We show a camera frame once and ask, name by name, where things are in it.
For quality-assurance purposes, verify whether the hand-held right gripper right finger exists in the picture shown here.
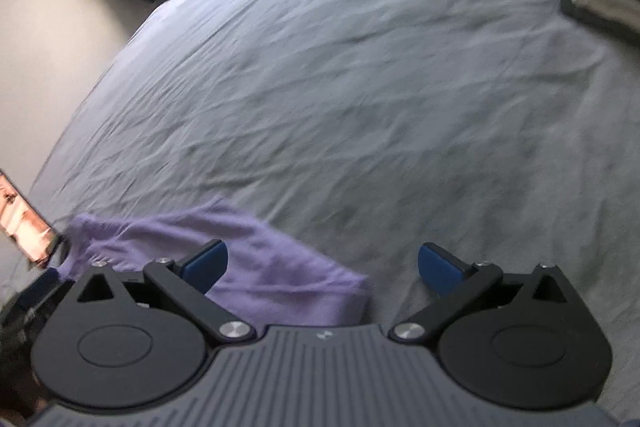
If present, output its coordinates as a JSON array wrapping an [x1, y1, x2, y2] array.
[[389, 243, 568, 344]]

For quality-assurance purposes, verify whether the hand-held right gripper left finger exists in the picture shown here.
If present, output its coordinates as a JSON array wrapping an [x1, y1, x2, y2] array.
[[75, 238, 257, 344]]

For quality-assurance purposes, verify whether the lilac long-sleeved shirt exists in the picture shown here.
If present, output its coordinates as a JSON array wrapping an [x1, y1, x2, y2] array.
[[59, 198, 374, 329]]

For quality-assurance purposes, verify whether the person's dark fuzzy clothing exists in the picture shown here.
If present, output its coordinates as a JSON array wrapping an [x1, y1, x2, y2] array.
[[0, 341, 49, 427]]

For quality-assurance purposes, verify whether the smartphone with lit screen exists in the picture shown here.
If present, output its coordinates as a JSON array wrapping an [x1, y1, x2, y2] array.
[[0, 169, 60, 269]]

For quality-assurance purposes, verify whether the folded grey garment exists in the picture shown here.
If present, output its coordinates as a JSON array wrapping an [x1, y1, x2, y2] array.
[[559, 0, 640, 54]]

